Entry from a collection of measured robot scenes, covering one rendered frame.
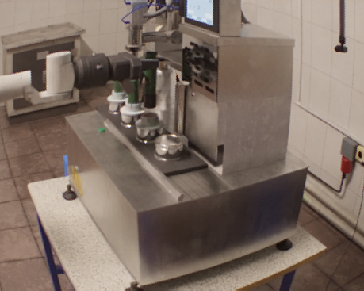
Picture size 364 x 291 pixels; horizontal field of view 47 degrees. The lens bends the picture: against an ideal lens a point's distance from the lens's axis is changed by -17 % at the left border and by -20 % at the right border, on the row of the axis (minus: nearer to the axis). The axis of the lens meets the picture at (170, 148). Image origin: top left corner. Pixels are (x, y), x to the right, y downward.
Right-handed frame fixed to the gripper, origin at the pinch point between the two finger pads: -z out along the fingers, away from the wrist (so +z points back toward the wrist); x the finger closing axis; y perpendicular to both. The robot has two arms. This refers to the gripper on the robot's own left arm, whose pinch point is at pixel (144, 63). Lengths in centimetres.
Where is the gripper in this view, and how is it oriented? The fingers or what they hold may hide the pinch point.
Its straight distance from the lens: 122.4
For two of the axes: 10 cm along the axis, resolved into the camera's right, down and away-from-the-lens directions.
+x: -4.4, -3.9, 8.1
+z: -9.0, 1.7, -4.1
